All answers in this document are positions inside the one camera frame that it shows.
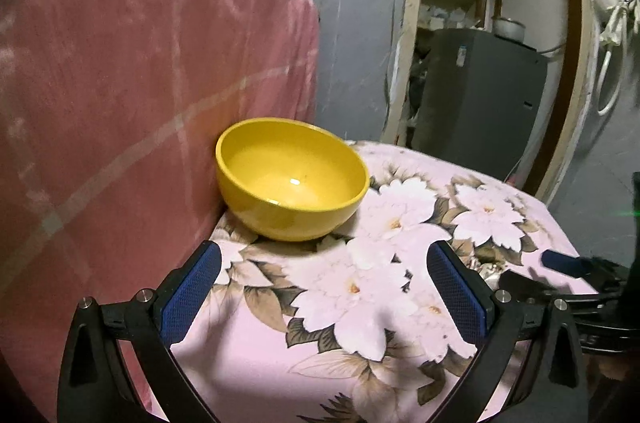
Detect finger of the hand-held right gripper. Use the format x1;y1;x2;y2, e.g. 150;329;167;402
500;270;640;354
541;249;627;285

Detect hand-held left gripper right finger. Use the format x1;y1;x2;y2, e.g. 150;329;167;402
426;240;589;423

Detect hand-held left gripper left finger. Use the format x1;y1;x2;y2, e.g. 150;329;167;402
56;240;223;423

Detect yellow bowl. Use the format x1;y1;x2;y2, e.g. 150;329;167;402
215;117;371;243

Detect pink floral cloth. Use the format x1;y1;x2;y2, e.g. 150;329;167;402
150;138;601;423

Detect grey refrigerator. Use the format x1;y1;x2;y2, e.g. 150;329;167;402
415;28;550;170

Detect pink plaid cloth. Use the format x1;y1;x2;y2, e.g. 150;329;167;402
0;0;321;415

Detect metal pot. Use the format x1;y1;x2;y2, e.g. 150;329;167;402
491;16;528;42

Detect white hanging cable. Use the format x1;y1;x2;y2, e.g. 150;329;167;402
595;0;640;117

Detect wooden door frame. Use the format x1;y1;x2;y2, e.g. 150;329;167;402
382;0;599;204

